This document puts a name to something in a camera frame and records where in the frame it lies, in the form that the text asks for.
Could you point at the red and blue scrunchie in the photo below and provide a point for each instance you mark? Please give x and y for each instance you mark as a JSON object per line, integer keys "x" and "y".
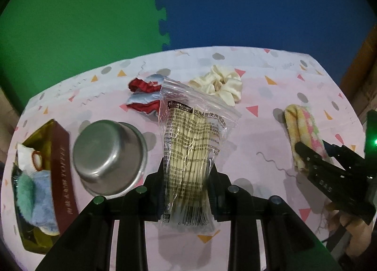
{"x": 138, "y": 84}

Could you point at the green fluffy cloth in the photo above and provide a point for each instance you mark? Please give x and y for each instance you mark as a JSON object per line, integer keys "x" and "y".
{"x": 25, "y": 194}

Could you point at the stainless steel bowl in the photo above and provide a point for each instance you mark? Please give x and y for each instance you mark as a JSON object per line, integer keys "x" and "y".
{"x": 106, "y": 153}

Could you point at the brown cardboard box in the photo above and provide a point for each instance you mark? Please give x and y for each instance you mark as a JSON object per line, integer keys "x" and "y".
{"x": 365, "y": 76}

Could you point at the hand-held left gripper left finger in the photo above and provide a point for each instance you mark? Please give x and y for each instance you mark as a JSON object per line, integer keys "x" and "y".
{"x": 153, "y": 188}

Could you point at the cream scrunchie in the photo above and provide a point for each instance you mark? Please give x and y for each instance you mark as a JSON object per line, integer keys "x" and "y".
{"x": 229, "y": 82}

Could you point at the white knit glove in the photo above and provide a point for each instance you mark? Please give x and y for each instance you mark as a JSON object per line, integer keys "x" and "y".
{"x": 25, "y": 156}

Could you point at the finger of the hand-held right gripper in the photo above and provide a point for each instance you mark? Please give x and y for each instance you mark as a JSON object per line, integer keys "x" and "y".
{"x": 347, "y": 156}
{"x": 332, "y": 182}

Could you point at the clear bag of cotton swabs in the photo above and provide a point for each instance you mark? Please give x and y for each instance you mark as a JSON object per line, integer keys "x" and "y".
{"x": 191, "y": 141}

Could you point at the blue foam mat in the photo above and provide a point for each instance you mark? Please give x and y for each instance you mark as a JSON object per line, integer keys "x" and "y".
{"x": 250, "y": 8}

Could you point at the green foam mat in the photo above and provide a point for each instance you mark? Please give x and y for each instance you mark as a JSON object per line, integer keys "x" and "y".
{"x": 73, "y": 23}

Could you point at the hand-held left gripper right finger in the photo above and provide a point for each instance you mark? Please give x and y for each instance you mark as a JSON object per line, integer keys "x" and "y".
{"x": 218, "y": 194}

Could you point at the yellow and pink towel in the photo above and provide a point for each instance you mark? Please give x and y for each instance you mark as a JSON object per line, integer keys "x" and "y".
{"x": 303, "y": 123}

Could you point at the pink patterned tablecloth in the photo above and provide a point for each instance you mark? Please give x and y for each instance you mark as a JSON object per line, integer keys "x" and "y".
{"x": 265, "y": 147}

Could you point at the light blue towel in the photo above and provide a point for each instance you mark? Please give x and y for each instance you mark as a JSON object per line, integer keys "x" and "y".
{"x": 44, "y": 200}

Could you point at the person's right hand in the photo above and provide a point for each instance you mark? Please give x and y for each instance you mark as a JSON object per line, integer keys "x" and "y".
{"x": 358, "y": 231}

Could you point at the gold tin box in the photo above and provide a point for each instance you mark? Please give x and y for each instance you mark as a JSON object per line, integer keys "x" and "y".
{"x": 63, "y": 170}

